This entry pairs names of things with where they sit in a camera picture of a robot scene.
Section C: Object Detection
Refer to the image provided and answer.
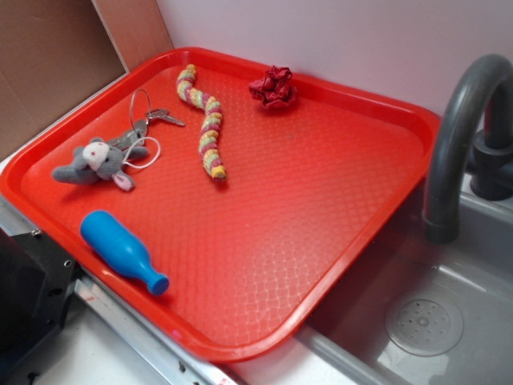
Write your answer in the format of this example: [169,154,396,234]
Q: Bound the red plastic tray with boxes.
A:
[1,48,440,363]

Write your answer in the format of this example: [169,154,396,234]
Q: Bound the crumpled red cloth ball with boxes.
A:
[248,66,297,110]

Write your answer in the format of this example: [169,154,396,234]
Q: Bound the blue plastic toy bottle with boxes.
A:
[79,210,170,295]

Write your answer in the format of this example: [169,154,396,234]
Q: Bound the grey plastic sink basin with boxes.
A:
[297,188,512,384]

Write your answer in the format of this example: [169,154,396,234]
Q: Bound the round sink drain strainer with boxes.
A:
[385,291,464,357]

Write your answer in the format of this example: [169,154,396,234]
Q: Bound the brown cardboard panel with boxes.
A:
[1,1,173,160]

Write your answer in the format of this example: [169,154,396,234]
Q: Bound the grey plastic faucet spout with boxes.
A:
[422,54,512,244]

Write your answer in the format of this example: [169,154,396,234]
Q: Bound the multicolored braided rope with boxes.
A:
[176,63,228,184]

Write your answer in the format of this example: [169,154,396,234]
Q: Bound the silver keys on ring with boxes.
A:
[107,89,185,150]

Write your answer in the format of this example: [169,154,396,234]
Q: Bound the grey plush mouse keychain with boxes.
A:
[51,138,149,192]

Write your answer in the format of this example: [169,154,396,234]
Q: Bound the aluminium frame rail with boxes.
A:
[0,199,233,385]

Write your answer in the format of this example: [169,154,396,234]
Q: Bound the dark grey faucet handle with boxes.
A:
[471,95,512,201]

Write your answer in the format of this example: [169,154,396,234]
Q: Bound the black metal bracket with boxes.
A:
[1,231,78,374]

